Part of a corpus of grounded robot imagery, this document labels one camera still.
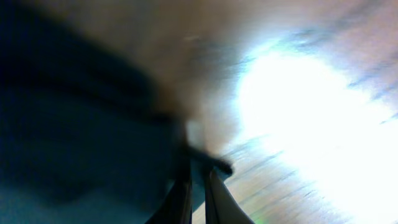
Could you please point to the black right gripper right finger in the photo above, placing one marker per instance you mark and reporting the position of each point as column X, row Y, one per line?
column 220, row 206

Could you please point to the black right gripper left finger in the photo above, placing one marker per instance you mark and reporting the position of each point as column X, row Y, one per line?
column 177, row 206

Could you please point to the black t-shirt with logo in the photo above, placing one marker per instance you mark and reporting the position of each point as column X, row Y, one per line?
column 81, row 141

